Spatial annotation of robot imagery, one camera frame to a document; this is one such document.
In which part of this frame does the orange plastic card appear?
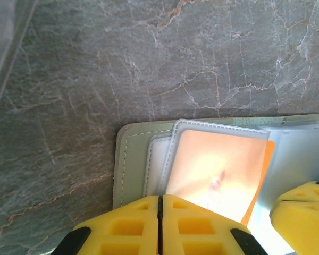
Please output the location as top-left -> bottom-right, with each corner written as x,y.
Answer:
165,129 -> 276,227

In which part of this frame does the green leather card holder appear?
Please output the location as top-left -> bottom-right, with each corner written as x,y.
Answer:
112,113 -> 319,255

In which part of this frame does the clear acrylic card stand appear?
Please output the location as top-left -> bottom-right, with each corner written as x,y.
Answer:
0,0 -> 39,127

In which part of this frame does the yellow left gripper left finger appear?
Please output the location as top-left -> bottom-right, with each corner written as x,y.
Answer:
51,195 -> 160,255

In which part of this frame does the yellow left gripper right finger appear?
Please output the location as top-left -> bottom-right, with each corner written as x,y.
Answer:
162,194 -> 270,255

